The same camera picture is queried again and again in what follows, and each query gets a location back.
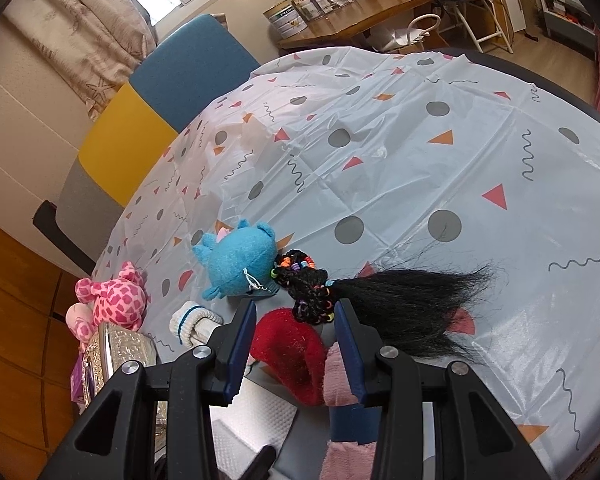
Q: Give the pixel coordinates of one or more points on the pink spotted plush toy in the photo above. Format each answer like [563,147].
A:
[115,300]

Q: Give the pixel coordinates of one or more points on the beige patterned curtain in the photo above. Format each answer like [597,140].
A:
[80,35]

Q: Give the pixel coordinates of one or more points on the purple carton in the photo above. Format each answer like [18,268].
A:
[77,385]

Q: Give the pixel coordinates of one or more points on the pink towel with blue band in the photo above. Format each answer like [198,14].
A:
[337,375]

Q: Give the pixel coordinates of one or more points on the white handbag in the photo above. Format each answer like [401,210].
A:
[405,37]

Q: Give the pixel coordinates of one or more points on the small cartons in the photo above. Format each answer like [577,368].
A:
[307,5]

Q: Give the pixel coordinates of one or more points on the grey yellow blue chair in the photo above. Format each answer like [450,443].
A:
[180,85]

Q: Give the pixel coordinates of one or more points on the black braided hair piece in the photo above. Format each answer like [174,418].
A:
[395,300]

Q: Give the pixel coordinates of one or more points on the ornate gold tissue box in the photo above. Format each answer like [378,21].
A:
[120,345]

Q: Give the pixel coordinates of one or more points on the orange wooden wardrobe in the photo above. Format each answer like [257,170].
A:
[15,335]

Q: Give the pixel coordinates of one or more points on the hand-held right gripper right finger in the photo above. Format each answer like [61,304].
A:
[347,355]

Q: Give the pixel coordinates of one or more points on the gold round can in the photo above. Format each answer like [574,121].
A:
[286,21]

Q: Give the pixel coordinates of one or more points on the wooden side table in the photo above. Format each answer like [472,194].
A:
[370,15]

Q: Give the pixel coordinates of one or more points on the low grey cabinet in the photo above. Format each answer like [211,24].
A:
[565,17]

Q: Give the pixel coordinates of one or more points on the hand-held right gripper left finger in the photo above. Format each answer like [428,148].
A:
[240,355]

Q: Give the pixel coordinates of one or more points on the blue plush toy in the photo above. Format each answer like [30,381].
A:
[235,260]

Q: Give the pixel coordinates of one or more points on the red fuzzy sock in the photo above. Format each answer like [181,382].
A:
[290,355]

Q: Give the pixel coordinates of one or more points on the white striped sock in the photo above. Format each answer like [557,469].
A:
[192,320]

